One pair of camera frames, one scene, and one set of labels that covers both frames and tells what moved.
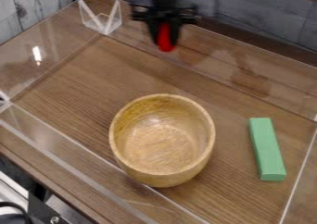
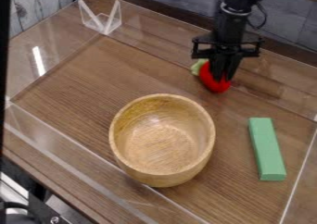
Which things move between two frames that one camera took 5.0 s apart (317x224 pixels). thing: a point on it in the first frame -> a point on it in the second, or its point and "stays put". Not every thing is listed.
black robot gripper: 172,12 -> 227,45
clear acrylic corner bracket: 101,23 stays put
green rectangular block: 270,165 stays put
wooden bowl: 161,136 stays put
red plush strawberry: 164,38 -> 200,68
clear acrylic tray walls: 191,134 stays put
